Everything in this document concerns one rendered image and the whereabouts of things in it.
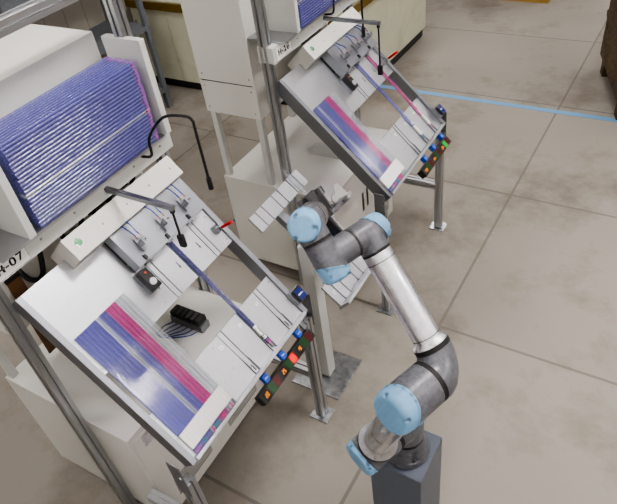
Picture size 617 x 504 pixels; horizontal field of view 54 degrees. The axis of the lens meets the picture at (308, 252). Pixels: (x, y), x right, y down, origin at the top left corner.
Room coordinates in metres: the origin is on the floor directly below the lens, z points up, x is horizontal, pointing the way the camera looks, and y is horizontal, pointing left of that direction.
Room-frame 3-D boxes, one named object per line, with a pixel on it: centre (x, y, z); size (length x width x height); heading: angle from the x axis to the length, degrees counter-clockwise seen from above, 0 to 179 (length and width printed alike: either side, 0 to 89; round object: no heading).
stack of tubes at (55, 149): (1.65, 0.63, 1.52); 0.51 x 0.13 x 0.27; 144
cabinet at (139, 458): (1.67, 0.76, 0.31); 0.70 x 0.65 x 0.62; 144
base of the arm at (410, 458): (1.06, -0.21, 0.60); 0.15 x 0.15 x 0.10
